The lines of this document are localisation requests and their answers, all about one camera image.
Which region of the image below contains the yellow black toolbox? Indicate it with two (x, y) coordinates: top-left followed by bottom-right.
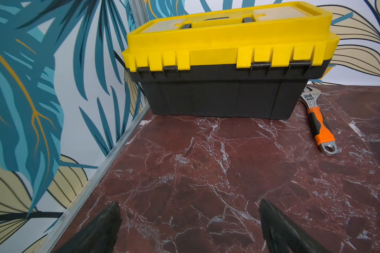
(122, 2), (339, 120)

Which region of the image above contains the left table edge rail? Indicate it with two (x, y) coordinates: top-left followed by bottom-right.
(36, 103), (150, 253)

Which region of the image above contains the left aluminium frame post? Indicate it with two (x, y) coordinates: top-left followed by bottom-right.
(128, 0), (149, 27)

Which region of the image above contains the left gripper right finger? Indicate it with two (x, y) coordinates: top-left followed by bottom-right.
(259, 199), (329, 253)

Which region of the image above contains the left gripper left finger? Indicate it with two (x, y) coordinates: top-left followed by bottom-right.
(56, 202), (122, 253)

